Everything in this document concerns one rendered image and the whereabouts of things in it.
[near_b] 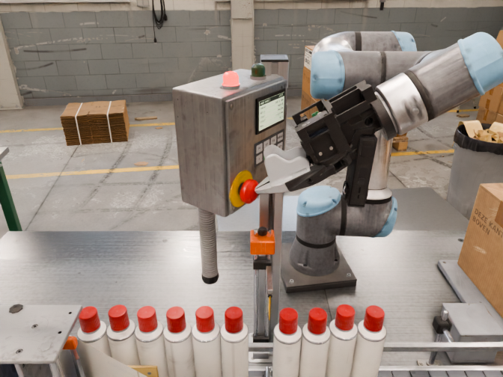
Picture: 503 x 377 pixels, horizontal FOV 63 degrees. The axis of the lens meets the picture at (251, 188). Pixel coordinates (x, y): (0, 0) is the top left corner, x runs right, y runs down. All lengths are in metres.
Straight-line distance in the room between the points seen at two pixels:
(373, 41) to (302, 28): 5.17
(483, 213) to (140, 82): 5.38
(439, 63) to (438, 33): 6.43
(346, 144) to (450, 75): 0.15
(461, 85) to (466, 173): 2.77
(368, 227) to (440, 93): 0.63
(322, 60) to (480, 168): 2.71
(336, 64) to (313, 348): 0.49
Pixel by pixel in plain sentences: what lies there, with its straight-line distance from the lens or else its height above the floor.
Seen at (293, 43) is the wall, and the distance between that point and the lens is 6.20.
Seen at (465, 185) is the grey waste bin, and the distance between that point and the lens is 3.38.
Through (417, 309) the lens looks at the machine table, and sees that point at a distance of 1.22.
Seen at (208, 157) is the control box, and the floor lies 1.38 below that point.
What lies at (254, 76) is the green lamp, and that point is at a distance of 0.66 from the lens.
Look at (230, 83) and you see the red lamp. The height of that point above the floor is 1.48.
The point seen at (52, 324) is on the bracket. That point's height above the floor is 1.14.
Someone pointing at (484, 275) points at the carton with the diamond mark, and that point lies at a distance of 1.29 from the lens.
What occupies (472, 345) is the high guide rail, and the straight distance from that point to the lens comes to 0.98.
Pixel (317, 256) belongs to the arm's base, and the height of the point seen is 0.91.
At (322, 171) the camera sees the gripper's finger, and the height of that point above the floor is 1.38.
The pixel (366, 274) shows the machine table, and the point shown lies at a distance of 1.29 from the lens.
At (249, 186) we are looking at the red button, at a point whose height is 1.34.
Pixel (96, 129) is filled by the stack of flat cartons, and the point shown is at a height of 0.15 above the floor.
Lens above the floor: 1.62
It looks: 27 degrees down
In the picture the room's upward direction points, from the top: straight up
